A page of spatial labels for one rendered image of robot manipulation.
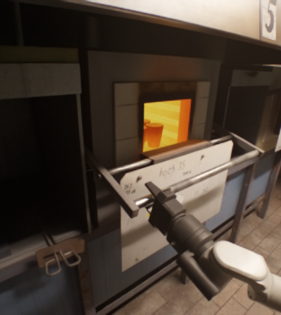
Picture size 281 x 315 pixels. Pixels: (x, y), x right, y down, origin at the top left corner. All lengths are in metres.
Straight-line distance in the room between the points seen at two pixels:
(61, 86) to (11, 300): 0.79
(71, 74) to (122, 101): 0.19
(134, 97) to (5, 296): 0.84
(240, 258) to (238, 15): 0.52
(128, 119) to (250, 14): 0.44
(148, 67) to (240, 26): 0.32
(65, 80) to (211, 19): 0.37
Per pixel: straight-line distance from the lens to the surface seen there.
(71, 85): 0.63
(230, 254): 0.49
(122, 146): 0.76
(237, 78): 1.21
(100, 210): 0.84
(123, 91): 0.72
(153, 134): 0.98
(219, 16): 0.54
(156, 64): 0.81
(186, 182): 0.67
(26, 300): 1.07
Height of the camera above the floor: 1.42
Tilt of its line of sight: 23 degrees down
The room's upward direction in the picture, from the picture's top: 1 degrees clockwise
